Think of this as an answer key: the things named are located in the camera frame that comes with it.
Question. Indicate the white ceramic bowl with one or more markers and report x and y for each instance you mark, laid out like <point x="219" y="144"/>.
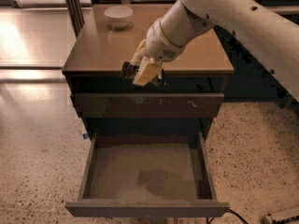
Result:
<point x="118" y="17"/>

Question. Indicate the white power strip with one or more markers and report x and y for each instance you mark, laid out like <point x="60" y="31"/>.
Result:
<point x="287" y="216"/>

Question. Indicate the black rxbar chocolate bar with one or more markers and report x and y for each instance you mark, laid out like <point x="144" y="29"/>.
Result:
<point x="128" y="72"/>

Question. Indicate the closed top drawer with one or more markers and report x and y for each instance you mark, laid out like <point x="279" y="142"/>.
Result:
<point x="147" y="105"/>

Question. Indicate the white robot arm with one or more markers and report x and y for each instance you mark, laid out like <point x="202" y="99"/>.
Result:
<point x="270" y="38"/>

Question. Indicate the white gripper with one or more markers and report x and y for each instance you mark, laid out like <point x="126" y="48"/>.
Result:
<point x="161" y="45"/>

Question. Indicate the blue tape piece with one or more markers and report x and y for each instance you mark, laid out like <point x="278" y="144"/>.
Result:
<point x="85" y="136"/>

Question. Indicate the open middle drawer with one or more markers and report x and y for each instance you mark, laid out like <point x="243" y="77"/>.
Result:
<point x="147" y="177"/>

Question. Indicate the brown wooden drawer cabinet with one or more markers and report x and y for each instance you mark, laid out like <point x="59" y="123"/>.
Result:
<point x="95" y="62"/>

